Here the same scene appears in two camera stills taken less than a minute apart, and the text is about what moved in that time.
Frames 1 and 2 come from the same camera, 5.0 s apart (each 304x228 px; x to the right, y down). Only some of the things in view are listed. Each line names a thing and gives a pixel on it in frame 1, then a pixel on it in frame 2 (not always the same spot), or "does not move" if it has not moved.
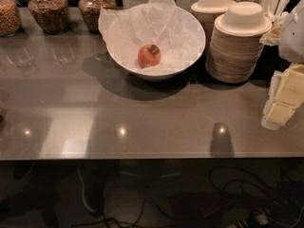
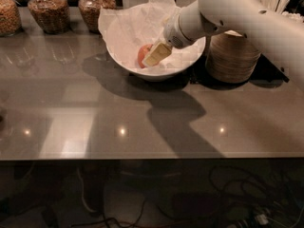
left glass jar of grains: [10, 22] does not move
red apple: [148, 55] does not move
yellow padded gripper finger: [286, 94] -> [157, 54]
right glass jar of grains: [90, 4] does not move
